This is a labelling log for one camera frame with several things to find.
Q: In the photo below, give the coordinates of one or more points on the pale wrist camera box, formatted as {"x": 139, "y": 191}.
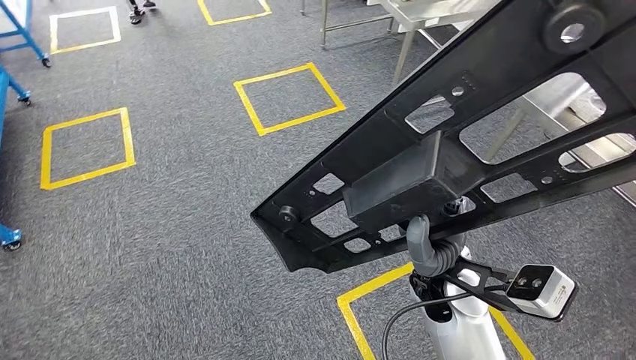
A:
{"x": 551, "y": 295}

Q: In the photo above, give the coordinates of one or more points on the blue wheeled shelf rack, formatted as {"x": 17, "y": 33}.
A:
{"x": 4, "y": 99}
{"x": 31, "y": 30}

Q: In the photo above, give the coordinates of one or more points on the stainless steel table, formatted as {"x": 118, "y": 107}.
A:
{"x": 324, "y": 20}

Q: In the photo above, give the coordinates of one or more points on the stainless steel workbench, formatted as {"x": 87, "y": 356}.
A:
{"x": 422, "y": 7}

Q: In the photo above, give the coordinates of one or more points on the black camera bracket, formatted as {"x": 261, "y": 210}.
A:
{"x": 492, "y": 298}

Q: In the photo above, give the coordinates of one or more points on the person's foot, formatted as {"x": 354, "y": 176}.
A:
{"x": 149, "y": 3}
{"x": 135, "y": 16}

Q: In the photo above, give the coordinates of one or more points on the black plastic frame part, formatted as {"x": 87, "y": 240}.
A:
{"x": 397, "y": 189}

